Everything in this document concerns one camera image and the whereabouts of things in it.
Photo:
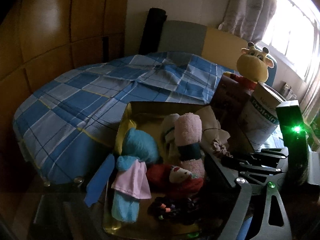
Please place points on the black toy with orange dots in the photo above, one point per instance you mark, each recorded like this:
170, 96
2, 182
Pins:
169, 210

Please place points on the grey yellow blue headboard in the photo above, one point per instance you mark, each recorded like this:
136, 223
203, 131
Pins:
212, 44

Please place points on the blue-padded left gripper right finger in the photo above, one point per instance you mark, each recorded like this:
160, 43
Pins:
232, 211

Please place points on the blue plaid bed sheet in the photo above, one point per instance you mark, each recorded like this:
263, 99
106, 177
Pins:
67, 127

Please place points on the brown hair scrunchie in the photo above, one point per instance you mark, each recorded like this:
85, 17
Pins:
219, 149

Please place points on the red plush toy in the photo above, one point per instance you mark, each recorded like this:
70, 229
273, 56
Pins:
170, 178

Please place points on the open cardboard box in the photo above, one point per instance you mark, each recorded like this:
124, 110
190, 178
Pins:
147, 116

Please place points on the brown wooden wardrobe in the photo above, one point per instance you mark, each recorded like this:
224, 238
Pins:
41, 39

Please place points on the white protein powder tub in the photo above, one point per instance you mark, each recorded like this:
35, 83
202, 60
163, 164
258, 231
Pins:
259, 118

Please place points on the pinkish window curtain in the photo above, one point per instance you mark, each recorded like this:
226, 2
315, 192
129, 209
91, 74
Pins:
290, 29

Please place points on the blue plush doll pink skirt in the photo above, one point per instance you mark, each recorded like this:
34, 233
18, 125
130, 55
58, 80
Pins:
131, 184

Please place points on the yellow giraffe plush toy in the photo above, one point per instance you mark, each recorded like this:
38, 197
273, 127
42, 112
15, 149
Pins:
252, 66

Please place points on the black rolled mat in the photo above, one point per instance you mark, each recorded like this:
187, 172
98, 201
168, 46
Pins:
152, 31

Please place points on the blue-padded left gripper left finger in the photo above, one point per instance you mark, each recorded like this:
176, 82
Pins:
65, 213

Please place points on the dark red box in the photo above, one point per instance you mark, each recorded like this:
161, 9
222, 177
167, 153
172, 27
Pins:
227, 103

